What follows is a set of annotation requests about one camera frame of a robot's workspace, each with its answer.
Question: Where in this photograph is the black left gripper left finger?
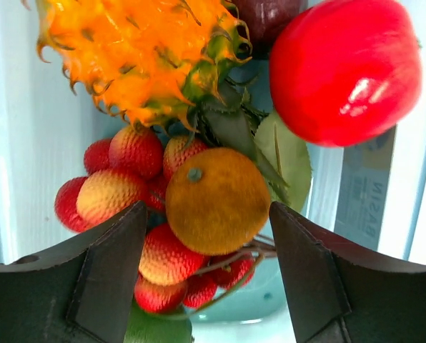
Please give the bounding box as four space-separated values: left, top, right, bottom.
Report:
0 201 146 342

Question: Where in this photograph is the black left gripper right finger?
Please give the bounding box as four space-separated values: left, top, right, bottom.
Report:
269 202 426 342

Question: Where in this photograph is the brown toy kiwi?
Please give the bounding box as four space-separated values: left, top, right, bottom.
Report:
165 147 271 255

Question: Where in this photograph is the orange spiky toy fruit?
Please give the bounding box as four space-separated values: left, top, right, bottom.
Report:
36 0 252 126

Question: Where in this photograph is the green toy lime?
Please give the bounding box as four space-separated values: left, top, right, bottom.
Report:
123 302 194 343

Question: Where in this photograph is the red toy cherry bunch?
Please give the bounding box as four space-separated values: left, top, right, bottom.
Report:
54 125 278 315

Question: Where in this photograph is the blue plastic tray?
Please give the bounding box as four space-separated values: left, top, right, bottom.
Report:
0 0 426 343

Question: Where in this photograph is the red toy apple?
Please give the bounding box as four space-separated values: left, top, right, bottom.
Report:
269 0 422 147

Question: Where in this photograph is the dark purple toy plum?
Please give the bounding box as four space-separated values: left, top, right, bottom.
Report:
233 0 308 59

